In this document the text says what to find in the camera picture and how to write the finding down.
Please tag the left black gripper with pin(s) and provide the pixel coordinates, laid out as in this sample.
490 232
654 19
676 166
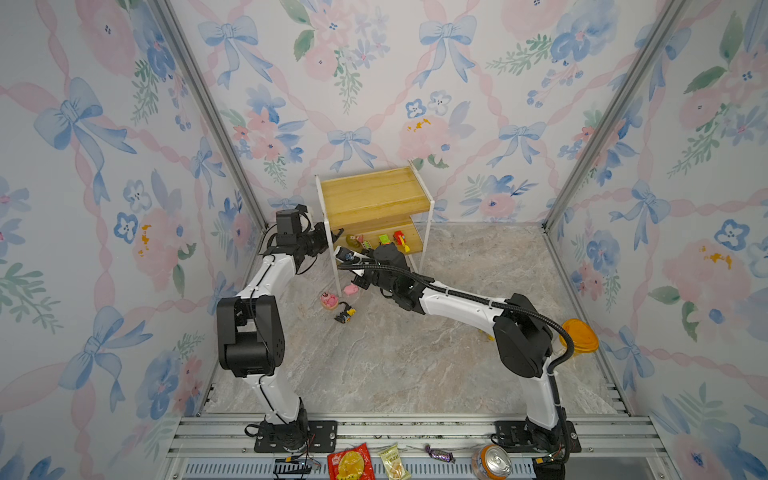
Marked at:
321 231

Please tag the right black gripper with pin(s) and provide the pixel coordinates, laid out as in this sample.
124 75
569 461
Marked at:
360 283

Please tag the olive hair doll head toy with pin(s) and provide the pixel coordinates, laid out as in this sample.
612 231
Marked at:
355 242

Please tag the red yellow toy excavator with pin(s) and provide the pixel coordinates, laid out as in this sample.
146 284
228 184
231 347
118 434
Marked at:
401 241

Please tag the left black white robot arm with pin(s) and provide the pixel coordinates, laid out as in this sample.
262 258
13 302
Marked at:
250 335

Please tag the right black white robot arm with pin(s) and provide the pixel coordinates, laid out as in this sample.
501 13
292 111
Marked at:
523 336

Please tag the pink pig toy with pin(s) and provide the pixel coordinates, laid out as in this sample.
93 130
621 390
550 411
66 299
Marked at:
350 290

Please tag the black yellow shark toy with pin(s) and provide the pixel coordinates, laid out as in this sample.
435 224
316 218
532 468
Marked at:
345 314

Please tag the pink bear donut toy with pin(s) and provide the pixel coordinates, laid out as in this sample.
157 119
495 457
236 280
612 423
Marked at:
329 301

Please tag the green snack packet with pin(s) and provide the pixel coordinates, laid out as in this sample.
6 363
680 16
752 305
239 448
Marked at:
393 463

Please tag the purple wrapped candy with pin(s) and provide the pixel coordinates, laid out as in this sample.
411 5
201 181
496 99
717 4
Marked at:
438 454

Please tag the red snack packet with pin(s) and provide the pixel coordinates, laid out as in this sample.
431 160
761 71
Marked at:
351 464

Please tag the orange lid plastic cup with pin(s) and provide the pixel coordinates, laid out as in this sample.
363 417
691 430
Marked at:
584 339

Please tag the silver drink can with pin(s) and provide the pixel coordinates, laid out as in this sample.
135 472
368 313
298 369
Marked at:
491 462

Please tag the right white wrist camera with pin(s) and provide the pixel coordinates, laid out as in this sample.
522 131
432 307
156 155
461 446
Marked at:
350 257

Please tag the white frame wooden two-tier shelf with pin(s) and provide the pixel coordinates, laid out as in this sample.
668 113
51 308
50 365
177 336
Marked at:
378 203

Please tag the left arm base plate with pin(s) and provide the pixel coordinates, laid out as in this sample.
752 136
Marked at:
295 437

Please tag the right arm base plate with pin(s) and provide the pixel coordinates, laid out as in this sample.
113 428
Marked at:
521 436

